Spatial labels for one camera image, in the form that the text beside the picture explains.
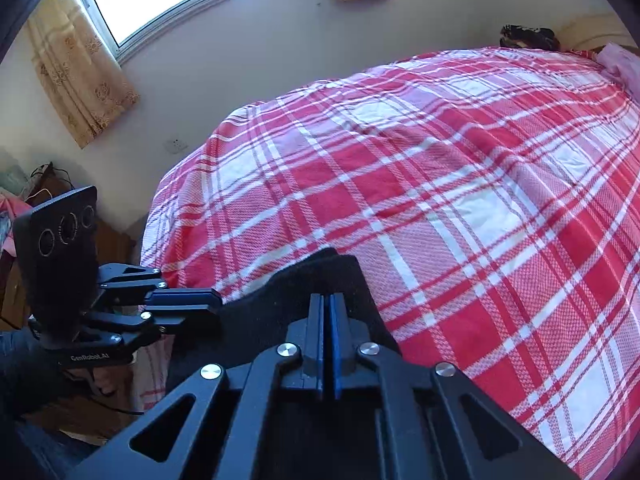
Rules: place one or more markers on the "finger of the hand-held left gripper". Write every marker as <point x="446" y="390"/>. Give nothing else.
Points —
<point x="185" y="300"/>
<point x="135" y="327"/>

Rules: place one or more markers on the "wooden headboard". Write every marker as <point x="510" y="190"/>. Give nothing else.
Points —
<point x="585" y="30"/>

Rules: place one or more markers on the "wooden nightstand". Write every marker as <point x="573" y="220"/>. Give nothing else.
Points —
<point x="112" y="245"/>

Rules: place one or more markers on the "pink cloth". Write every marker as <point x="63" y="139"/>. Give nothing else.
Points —
<point x="12" y="205"/>

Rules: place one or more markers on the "black sock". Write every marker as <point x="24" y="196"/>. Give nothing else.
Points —
<point x="300" y="275"/>

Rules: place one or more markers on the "red white plaid blanket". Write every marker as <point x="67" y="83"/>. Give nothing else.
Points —
<point x="450" y="185"/>

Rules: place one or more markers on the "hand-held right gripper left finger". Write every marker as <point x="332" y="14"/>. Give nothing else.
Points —
<point x="316" y="330"/>

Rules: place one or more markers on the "pink pillow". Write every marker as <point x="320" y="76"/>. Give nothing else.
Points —
<point x="620" y="65"/>

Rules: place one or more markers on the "dark patterned cloth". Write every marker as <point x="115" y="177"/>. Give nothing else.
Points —
<point x="530" y="37"/>

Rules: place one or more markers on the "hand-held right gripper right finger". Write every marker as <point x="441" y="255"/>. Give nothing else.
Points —
<point x="334" y="350"/>

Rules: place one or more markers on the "white wall socket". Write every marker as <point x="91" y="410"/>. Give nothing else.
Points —
<point x="176" y="145"/>

